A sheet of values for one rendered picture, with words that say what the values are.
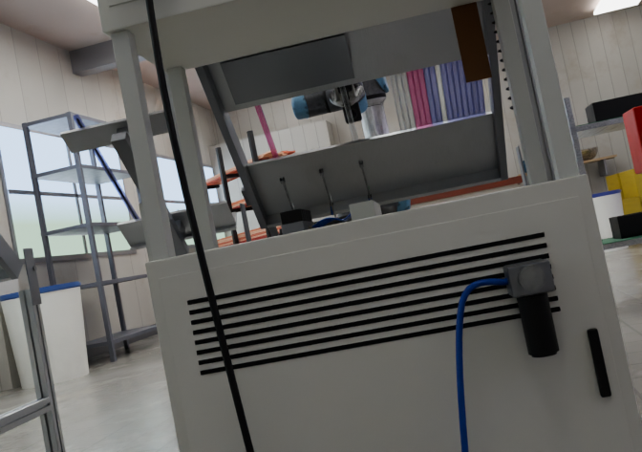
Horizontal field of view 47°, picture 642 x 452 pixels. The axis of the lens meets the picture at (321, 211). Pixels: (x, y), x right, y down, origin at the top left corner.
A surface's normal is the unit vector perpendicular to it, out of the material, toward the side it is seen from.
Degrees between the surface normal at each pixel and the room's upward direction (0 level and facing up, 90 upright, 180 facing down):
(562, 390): 90
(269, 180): 135
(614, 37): 90
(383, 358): 90
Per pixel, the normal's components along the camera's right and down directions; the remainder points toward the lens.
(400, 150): 0.04, 0.68
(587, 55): -0.21, -0.01
